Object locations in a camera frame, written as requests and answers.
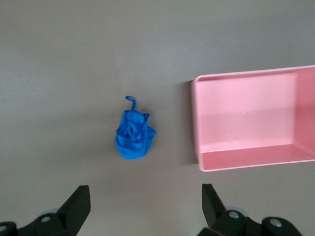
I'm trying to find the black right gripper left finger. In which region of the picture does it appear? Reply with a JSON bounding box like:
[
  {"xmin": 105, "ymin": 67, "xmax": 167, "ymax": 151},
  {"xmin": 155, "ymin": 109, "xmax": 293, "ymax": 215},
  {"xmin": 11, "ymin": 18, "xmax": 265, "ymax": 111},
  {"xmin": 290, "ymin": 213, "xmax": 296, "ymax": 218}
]
[{"xmin": 14, "ymin": 185, "xmax": 92, "ymax": 236}]

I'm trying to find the blue glove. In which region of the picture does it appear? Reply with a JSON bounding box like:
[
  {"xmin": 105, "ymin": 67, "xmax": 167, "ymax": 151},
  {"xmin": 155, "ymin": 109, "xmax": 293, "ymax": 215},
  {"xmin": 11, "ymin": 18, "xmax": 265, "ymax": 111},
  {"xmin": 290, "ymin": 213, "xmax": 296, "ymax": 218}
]
[{"xmin": 114, "ymin": 95, "xmax": 158, "ymax": 160}]

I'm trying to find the pink plastic bin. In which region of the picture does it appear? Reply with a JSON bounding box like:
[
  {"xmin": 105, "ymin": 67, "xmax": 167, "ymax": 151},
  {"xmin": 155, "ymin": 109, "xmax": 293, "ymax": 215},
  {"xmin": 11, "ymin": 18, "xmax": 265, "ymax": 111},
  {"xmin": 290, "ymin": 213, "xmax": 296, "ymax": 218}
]
[{"xmin": 190, "ymin": 64, "xmax": 315, "ymax": 172}]

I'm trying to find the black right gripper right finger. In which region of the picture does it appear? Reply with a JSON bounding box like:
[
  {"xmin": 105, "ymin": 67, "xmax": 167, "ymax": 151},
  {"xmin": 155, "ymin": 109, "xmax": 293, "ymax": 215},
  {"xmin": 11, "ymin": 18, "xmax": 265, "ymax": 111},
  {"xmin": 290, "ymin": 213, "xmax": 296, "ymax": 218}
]
[{"xmin": 198, "ymin": 183, "xmax": 304, "ymax": 236}]

